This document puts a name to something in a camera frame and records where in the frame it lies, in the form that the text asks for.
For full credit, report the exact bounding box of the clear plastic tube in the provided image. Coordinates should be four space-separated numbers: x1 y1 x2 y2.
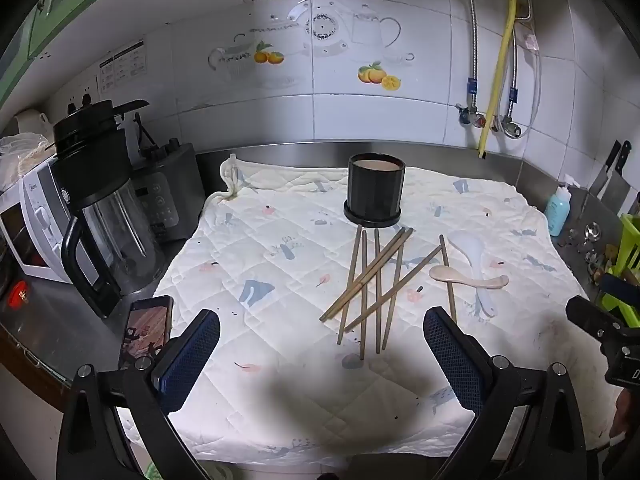
522 35 544 137

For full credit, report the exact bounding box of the metal water valve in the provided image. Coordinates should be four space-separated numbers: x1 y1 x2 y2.
456 102 487 129
492 115 522 139

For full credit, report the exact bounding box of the black handled kitchen knife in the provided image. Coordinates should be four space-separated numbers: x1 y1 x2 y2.
589 140 621 197
606 141 634 212

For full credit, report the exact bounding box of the blue pump bottle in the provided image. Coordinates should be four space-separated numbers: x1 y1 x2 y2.
545 184 572 237

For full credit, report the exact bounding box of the smartphone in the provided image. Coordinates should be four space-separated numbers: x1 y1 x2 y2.
118 295 175 372

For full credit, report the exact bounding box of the green plastic rack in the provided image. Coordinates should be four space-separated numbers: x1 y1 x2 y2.
600 214 640 328

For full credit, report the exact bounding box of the yellow gas hose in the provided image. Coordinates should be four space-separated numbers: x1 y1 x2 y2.
478 0 518 160

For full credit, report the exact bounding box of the white quilted printed cloth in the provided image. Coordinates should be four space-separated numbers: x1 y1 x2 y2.
120 156 608 463

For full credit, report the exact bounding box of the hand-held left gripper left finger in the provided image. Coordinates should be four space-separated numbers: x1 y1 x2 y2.
56 308 221 480

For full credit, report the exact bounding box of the green wall cabinet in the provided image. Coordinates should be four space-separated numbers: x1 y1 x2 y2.
0 0 151 103

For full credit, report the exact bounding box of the group of wooden chopsticks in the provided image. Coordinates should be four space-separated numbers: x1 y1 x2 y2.
320 225 458 360

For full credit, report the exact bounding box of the black utensil holder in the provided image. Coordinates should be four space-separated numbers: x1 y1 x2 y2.
343 152 406 227

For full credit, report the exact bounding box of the black glass blender jug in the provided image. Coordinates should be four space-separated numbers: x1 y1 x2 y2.
52 100 166 318

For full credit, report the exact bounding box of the white wall instruction sticker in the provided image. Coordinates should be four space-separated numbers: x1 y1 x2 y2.
98 40 149 95

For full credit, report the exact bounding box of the beige spoon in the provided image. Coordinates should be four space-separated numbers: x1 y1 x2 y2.
428 266 510 291

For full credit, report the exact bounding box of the white rice paddle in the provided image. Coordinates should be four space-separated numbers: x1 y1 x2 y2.
448 234 496 318

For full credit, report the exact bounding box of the grey blender base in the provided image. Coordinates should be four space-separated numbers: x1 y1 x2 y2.
131 139 205 246

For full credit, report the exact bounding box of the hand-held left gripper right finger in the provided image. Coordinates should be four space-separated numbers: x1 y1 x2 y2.
423 306 588 480

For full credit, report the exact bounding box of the person's right hand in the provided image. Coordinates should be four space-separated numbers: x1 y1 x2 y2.
610 389 640 448

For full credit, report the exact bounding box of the wall power socket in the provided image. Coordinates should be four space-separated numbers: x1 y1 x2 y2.
65 85 98 116

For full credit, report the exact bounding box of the braided metal hose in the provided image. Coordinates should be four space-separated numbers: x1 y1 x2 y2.
505 0 534 121
455 0 482 111

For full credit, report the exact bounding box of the clear plastic bag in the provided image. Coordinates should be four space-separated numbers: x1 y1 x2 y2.
0 132 55 191

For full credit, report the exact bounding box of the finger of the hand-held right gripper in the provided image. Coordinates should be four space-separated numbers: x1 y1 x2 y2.
599 273 640 306
566 295 627 339

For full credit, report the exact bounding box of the black power cable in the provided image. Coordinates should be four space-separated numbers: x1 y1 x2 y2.
133 112 157 152

